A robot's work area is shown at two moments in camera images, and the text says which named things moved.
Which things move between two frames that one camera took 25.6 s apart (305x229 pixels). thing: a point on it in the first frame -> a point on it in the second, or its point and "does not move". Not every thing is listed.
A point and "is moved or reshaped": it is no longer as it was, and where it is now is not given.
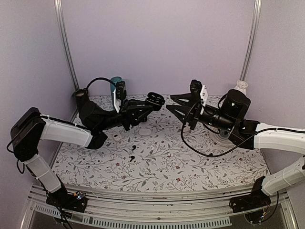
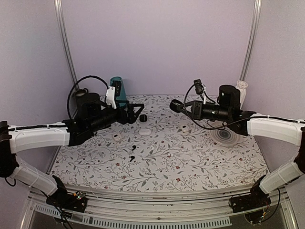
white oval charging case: x=144 y=131 does not move
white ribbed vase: x=241 y=86 does not move
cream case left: x=116 y=137 does not move
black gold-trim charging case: x=155 y=100 is moved or reshaped
